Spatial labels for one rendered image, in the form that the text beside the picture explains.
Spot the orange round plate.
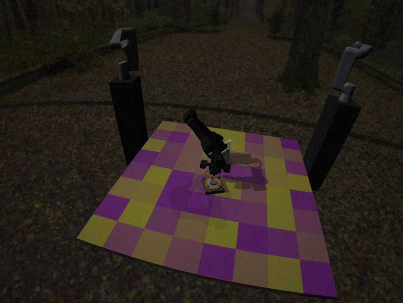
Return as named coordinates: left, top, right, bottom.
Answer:
left=205, top=176, right=222, bottom=190

